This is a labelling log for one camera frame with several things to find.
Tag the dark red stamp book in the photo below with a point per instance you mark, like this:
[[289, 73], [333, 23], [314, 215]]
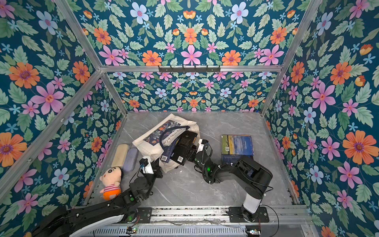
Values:
[[233, 159]]

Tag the black spine book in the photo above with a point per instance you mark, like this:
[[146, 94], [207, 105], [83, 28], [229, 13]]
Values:
[[183, 148]]

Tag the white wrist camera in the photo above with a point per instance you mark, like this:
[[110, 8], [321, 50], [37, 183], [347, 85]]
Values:
[[146, 165], [201, 145]]

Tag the blue landscape cover book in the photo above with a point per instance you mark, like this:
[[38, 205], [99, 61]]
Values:
[[237, 145]]

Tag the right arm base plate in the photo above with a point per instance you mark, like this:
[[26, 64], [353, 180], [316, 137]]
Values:
[[240, 215]]

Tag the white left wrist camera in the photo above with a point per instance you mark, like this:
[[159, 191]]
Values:
[[146, 165]]

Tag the cream canvas tote bag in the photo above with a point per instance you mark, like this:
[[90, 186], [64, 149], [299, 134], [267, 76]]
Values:
[[164, 134]]

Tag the purple fabric glasses case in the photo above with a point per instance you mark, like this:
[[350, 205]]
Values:
[[130, 160]]

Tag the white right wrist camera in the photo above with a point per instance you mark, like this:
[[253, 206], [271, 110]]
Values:
[[201, 145]]

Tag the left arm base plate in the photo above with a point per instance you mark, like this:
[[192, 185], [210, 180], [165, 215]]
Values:
[[140, 215]]

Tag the black hook rail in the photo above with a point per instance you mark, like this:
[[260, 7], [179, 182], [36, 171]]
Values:
[[187, 69]]

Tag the beige glasses case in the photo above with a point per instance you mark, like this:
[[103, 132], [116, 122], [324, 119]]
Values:
[[120, 155]]

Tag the cartoon boy plush doll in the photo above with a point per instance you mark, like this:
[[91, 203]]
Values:
[[111, 179]]

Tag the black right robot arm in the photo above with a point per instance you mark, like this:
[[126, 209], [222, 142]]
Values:
[[250, 175]]

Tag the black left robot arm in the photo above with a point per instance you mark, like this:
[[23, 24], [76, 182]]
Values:
[[64, 222]]

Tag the dark blue barcode book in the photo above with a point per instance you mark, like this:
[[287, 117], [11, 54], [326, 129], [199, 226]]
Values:
[[168, 151]]

